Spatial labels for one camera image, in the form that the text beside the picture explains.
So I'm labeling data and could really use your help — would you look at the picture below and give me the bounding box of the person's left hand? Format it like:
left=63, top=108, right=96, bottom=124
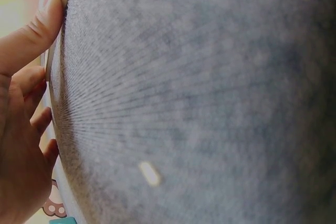
left=0, top=0, right=66, bottom=224

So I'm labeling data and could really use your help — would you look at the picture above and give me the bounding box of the small white oblong piece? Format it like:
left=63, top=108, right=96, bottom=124
left=138, top=161, right=162, bottom=186

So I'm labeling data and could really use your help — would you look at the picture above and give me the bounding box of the white-edged printed board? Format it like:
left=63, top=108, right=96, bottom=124
left=39, top=0, right=89, bottom=224

